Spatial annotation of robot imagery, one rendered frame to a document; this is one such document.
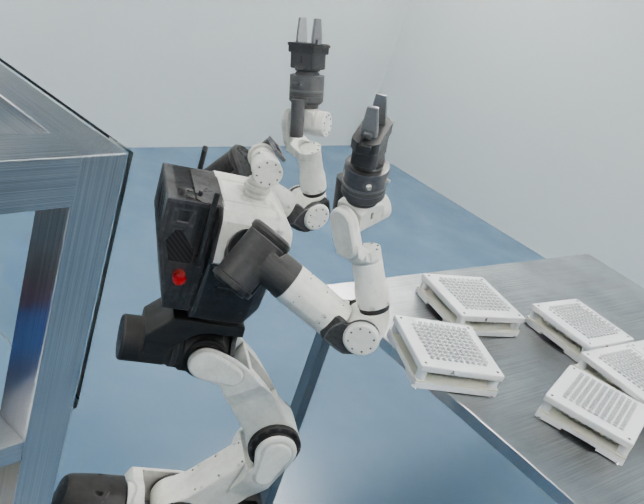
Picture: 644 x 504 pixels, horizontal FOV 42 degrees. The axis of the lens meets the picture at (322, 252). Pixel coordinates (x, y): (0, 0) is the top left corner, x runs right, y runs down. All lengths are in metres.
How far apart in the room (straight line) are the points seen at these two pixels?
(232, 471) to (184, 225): 0.78
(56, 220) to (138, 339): 1.16
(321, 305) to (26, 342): 0.87
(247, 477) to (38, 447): 1.28
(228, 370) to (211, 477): 0.40
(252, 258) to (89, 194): 0.86
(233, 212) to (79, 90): 3.46
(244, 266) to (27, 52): 3.42
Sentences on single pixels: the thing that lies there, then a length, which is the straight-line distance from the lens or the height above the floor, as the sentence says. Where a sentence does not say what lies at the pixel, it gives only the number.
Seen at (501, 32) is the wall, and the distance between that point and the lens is 6.30.
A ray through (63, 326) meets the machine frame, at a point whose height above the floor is 1.43.
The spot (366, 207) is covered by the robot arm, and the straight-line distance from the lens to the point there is 1.67.
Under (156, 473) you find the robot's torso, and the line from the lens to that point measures 2.51.
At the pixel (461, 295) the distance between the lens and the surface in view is 2.62.
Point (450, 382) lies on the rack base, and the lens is 2.26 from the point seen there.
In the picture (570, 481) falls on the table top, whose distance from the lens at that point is 2.17.
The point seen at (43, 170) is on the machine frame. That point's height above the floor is 1.63.
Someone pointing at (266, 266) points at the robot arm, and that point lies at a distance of 1.75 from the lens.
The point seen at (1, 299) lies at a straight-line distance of 1.19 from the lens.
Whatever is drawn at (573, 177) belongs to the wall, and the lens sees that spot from 5.96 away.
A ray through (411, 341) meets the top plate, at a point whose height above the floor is 0.93.
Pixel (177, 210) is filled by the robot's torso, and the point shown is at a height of 1.22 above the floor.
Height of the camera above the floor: 1.97
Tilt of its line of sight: 24 degrees down
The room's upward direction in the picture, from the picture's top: 19 degrees clockwise
